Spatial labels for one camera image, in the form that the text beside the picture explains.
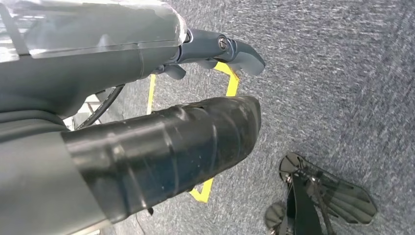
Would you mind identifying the thin yellow tape outline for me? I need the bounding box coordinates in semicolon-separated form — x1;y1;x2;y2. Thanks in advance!
146;61;241;204

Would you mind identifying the black left hand cable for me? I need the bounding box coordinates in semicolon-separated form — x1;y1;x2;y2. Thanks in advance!
75;84;126;131

